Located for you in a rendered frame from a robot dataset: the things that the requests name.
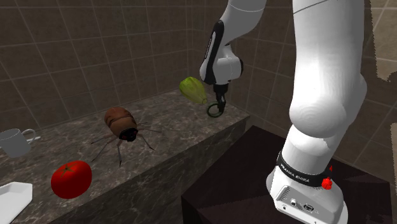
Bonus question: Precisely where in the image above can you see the green ribbed squash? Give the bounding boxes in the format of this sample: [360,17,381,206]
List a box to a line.
[179,76,208,105]

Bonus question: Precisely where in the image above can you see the dark robot stand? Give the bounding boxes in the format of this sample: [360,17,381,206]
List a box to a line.
[181,125,393,224]

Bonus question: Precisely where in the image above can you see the brown beetle figure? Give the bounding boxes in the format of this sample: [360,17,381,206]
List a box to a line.
[90,106,162,168]

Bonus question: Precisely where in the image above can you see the red tomato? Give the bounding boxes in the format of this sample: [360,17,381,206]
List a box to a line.
[50,160,93,200]

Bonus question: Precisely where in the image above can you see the grey mug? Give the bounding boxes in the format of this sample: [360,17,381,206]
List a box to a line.
[0,128,37,158]

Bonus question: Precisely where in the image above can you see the white angular dish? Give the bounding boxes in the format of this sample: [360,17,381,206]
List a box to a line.
[0,181,34,224]

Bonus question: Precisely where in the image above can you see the dark green ring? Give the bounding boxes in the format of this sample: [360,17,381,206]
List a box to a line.
[206,102,225,118]

